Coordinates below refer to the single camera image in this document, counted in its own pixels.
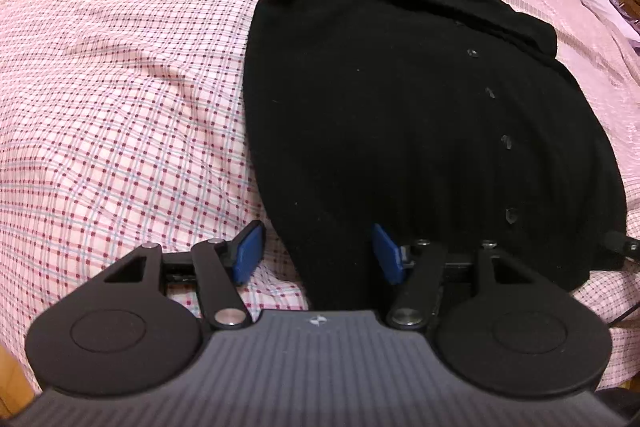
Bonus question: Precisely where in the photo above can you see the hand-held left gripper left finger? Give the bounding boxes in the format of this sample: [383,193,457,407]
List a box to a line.
[102,220,267,332]

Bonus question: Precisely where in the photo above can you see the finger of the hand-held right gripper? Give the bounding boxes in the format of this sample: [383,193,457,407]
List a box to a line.
[600,231,640,266]

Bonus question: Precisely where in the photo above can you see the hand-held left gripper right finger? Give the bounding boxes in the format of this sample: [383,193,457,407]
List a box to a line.
[371,223,539,332]

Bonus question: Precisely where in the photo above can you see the black buttoned cardigan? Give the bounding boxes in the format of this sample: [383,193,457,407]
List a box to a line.
[243,0,628,310]

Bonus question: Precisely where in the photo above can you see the pink checked bed cover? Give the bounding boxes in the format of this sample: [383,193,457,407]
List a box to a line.
[0,0,640,358]

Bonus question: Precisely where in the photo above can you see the black cable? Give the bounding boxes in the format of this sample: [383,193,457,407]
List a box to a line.
[611,299,640,324]

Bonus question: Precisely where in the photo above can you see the wooden bed frame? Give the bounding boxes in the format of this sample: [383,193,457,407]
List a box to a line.
[0,337,38,408]

